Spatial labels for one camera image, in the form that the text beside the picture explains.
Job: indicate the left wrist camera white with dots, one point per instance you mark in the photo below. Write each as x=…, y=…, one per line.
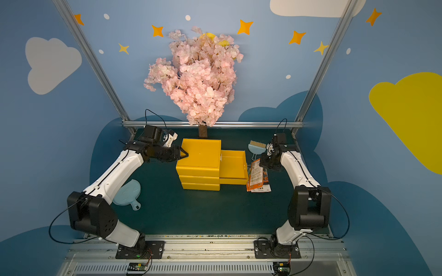
x=168, y=138

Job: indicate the left circuit board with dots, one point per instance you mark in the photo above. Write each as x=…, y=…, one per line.
x=137, y=268

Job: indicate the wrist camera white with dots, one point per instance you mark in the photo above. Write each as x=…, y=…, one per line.
x=168, y=138
x=270, y=149

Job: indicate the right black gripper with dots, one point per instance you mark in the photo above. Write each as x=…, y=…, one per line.
x=266, y=162

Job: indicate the pink blossom artificial tree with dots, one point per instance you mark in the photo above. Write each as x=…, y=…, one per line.
x=200, y=77

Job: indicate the light blue hand brush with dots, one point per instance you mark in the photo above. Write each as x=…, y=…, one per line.
x=256, y=148

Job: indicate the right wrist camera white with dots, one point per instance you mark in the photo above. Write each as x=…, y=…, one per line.
x=270, y=149

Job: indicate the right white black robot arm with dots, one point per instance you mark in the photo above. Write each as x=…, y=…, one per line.
x=309, y=207

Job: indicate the right circuit board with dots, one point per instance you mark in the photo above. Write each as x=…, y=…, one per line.
x=281, y=269

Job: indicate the circuit board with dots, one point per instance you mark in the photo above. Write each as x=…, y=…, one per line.
x=281, y=269
x=137, y=268

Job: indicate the light blue dustpan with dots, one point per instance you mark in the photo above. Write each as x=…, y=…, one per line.
x=128, y=195

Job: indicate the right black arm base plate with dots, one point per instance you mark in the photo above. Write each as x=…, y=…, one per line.
x=265, y=249

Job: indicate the yellow drawer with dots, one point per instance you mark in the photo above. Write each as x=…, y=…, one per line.
x=233, y=168

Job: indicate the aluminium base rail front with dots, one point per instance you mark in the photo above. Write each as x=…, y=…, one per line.
x=204, y=255

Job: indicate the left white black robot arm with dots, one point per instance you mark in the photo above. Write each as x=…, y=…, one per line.
x=90, y=211

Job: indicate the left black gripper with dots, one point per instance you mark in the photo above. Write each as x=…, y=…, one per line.
x=174, y=153

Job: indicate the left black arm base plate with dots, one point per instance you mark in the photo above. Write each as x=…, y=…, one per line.
x=146, y=249

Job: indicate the orange flower seed bag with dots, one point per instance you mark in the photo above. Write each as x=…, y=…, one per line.
x=265, y=188

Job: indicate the yellow drawer cabinet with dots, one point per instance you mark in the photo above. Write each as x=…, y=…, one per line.
x=201, y=169

